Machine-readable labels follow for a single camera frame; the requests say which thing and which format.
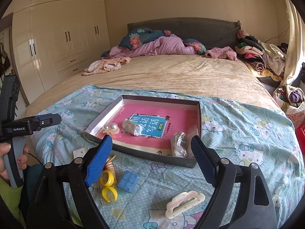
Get beige spiral hair clip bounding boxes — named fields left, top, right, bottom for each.
left=104, top=155, right=116, bottom=173

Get yellow ring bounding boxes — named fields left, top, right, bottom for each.
left=99, top=170, right=115, bottom=187
left=101, top=186, right=119, bottom=204

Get silver jewelry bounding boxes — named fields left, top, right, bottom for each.
left=170, top=131, right=187, bottom=158

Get blue square box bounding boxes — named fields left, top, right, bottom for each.
left=117, top=170, right=140, bottom=193

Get cream pink cloud hair claw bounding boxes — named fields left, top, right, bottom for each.
left=165, top=191, right=205, bottom=219

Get green sleeve forearm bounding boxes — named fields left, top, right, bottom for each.
left=0, top=164, right=43, bottom=228

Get left hand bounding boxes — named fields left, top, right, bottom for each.
left=0, top=142, right=30, bottom=181

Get white earring card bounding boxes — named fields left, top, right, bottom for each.
left=73, top=147, right=87, bottom=159

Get pearl hair clip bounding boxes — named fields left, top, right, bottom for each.
left=102, top=123, right=120, bottom=135

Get hello kitty blue blanket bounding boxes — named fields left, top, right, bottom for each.
left=30, top=85, right=304, bottom=228

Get grey cardboard box tray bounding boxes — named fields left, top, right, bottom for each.
left=85, top=95, right=201, bottom=168

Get hanging bags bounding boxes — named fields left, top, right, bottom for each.
left=0, top=43, right=10, bottom=75

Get pink white garment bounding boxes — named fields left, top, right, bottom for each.
left=82, top=57, right=131, bottom=76

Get beige bed cover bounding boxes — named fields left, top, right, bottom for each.
left=25, top=55, right=279, bottom=116

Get cream wardrobe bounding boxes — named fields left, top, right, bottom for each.
left=6, top=0, right=110, bottom=103

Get pink fuzzy garment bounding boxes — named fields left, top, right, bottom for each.
left=204, top=46, right=238, bottom=61

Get floral dark pillow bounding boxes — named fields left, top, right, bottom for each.
left=118, top=27, right=206, bottom=55

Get pile of clothes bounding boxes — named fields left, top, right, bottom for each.
left=235, top=29, right=286, bottom=83

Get pink purple duvet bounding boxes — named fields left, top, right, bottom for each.
left=108, top=34, right=197, bottom=58

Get grey headboard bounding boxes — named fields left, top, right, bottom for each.
left=127, top=17, right=241, bottom=50

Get cream curtain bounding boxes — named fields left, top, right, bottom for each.
left=281, top=0, right=304, bottom=86

